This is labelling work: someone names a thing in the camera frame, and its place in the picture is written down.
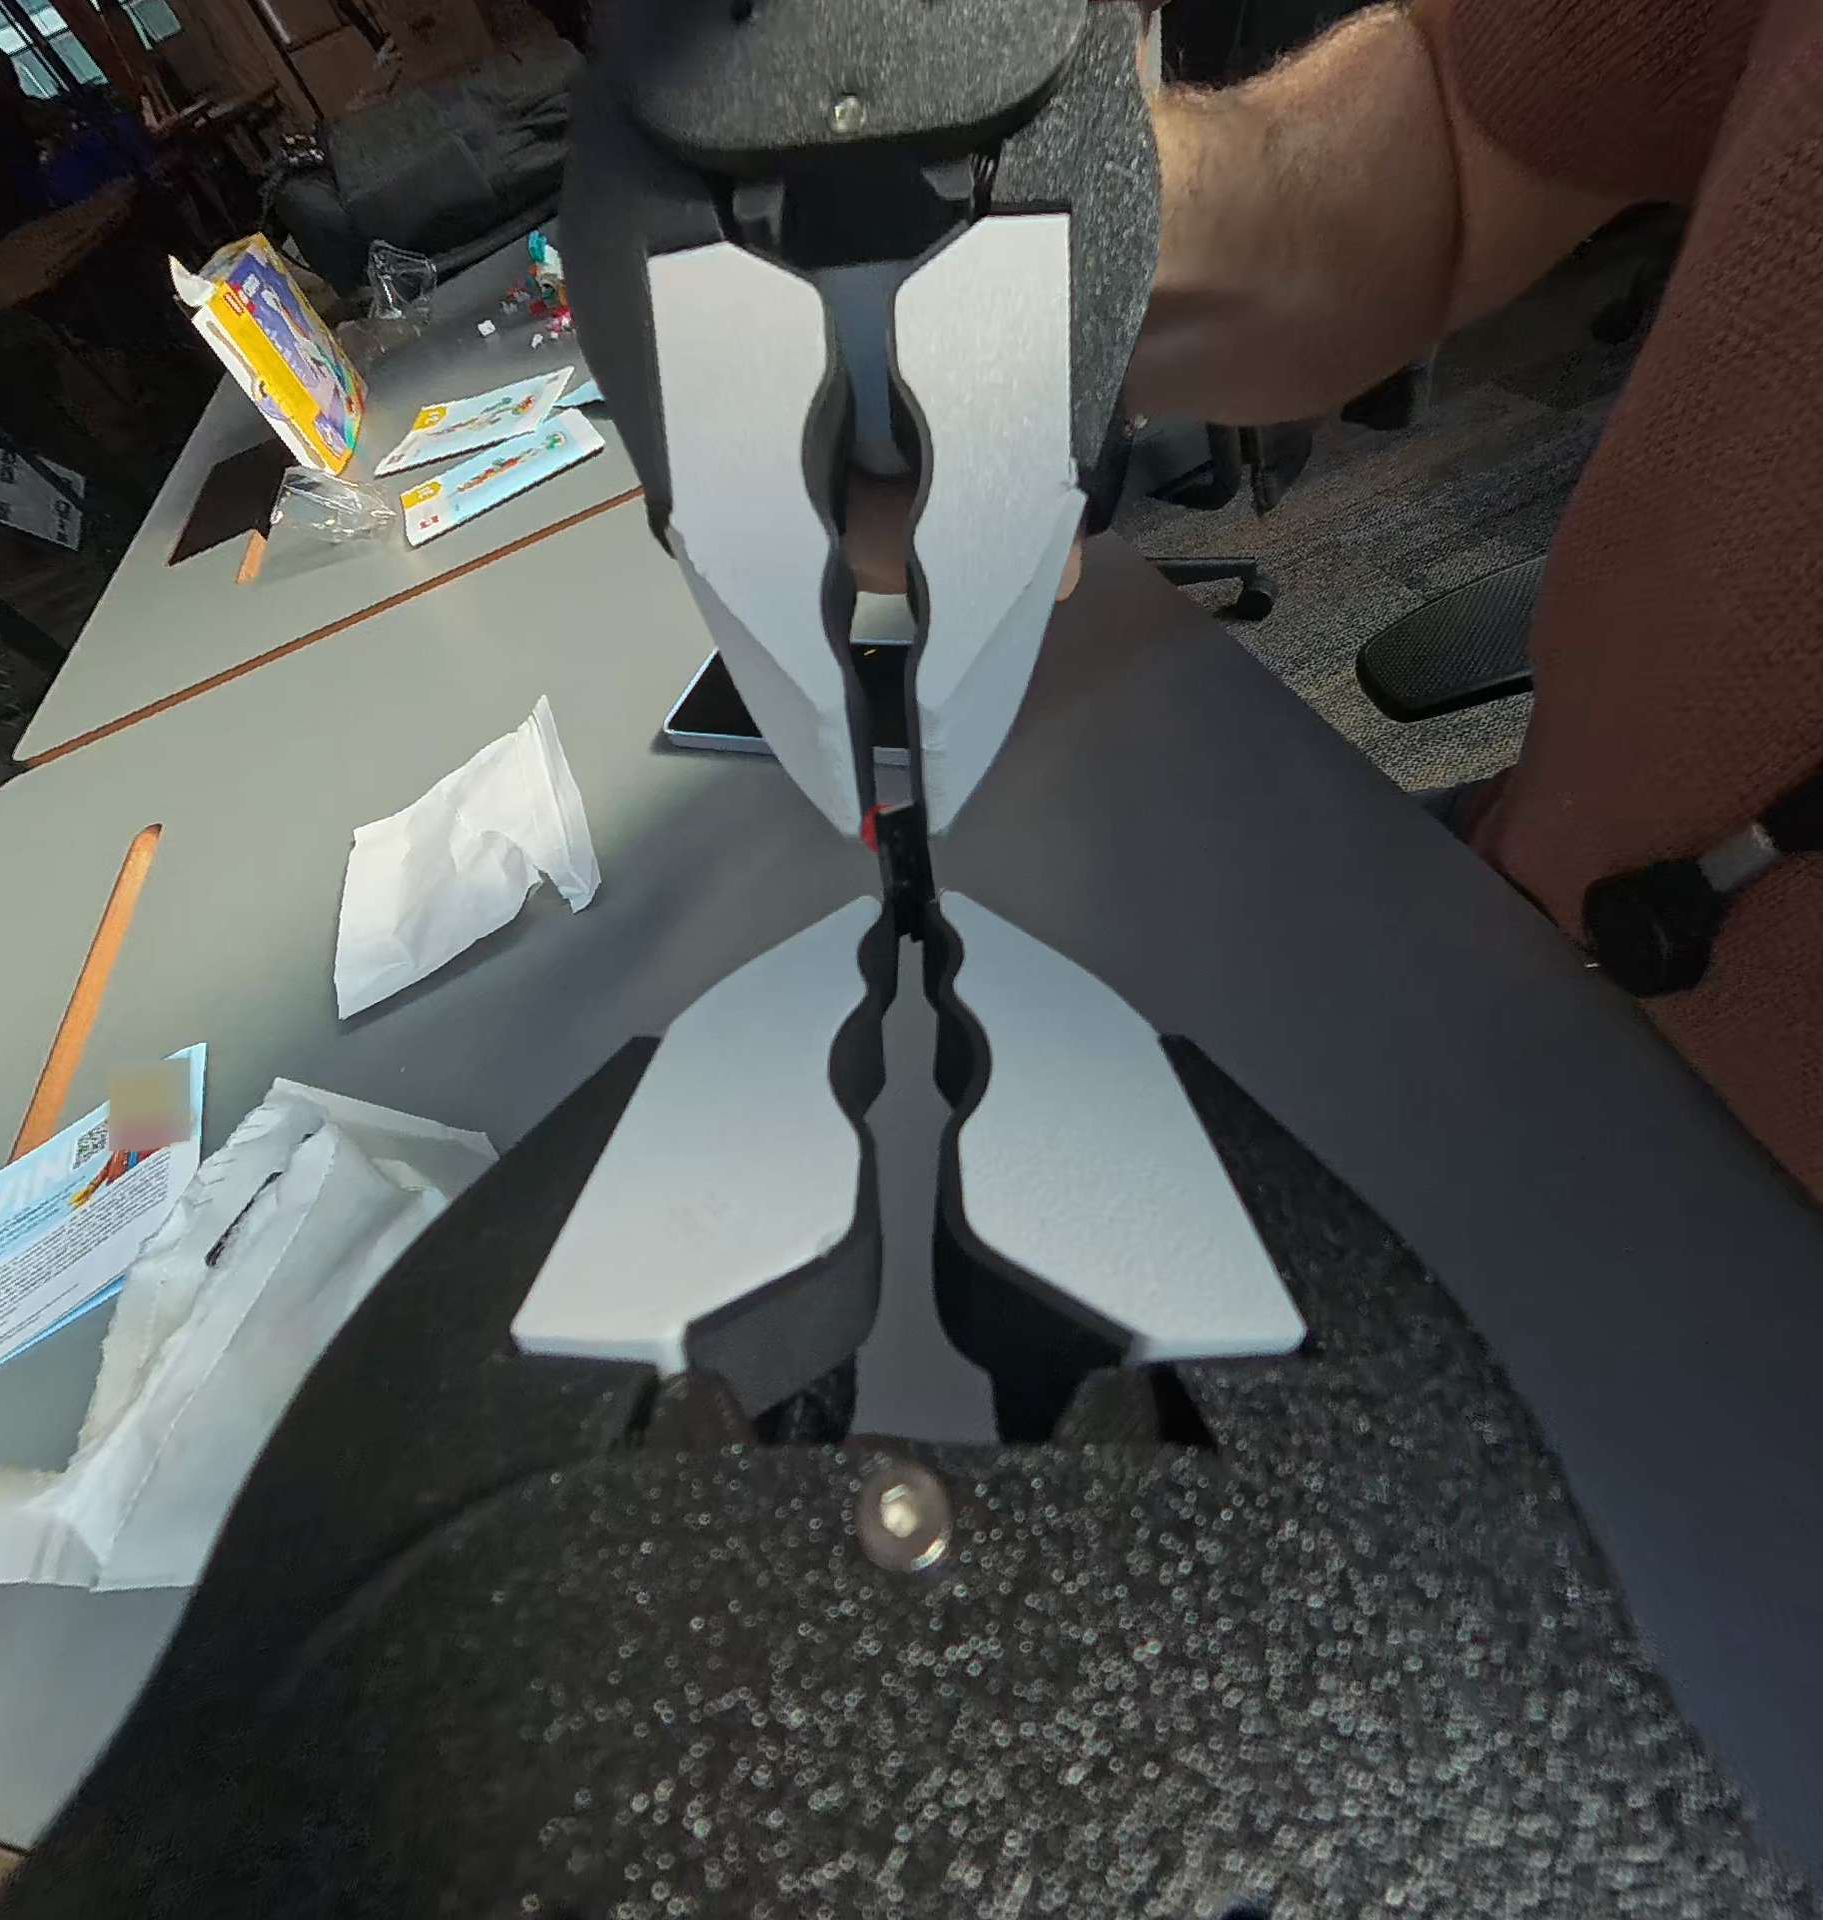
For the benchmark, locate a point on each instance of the minifigure instruction booklet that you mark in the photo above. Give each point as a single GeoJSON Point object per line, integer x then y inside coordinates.
{"type": "Point", "coordinates": [41, 1245]}

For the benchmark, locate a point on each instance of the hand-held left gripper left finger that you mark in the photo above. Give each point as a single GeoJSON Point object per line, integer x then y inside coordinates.
{"type": "Point", "coordinates": [700, 1185]}

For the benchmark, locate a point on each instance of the small black lego assembly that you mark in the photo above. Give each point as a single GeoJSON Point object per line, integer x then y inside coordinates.
{"type": "Point", "coordinates": [906, 880]}

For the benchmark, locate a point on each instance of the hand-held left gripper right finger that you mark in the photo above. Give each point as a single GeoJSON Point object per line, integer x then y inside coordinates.
{"type": "Point", "coordinates": [1122, 1185]}

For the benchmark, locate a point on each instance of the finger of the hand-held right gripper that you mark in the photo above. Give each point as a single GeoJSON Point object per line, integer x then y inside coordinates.
{"type": "Point", "coordinates": [732, 449]}
{"type": "Point", "coordinates": [1000, 449]}

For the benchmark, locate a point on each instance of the person's right hand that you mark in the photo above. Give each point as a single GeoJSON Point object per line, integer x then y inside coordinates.
{"type": "Point", "coordinates": [884, 533]}

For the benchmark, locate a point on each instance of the white printed paper sheet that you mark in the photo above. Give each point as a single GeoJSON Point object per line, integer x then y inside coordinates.
{"type": "Point", "coordinates": [10, 488]}

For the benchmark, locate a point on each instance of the clear plastic bag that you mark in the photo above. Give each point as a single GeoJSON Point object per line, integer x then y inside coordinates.
{"type": "Point", "coordinates": [332, 502]}
{"type": "Point", "coordinates": [394, 293]}

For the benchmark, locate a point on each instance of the small yellow white lego box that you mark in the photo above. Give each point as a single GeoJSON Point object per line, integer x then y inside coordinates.
{"type": "Point", "coordinates": [303, 383]}

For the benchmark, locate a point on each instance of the pile of loose lego bricks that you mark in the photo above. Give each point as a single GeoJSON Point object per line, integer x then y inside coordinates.
{"type": "Point", "coordinates": [543, 301]}

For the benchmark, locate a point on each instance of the black duffel bag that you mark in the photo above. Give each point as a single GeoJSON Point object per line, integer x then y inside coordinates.
{"type": "Point", "coordinates": [446, 164]}

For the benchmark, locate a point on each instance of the white smartphone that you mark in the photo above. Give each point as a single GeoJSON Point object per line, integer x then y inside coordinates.
{"type": "Point", "coordinates": [724, 713]}

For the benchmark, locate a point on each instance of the black mesh chair armrest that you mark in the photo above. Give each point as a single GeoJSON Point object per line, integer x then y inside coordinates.
{"type": "Point", "coordinates": [1451, 645]}

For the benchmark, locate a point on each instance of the flat empty white paper bag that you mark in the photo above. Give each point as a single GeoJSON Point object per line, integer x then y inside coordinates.
{"type": "Point", "coordinates": [446, 884]}

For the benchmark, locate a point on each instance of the black office chair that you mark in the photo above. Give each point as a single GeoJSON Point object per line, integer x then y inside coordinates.
{"type": "Point", "coordinates": [1224, 578]}

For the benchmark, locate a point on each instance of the full white paper bag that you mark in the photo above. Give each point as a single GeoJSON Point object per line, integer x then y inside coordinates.
{"type": "Point", "coordinates": [252, 1352]}

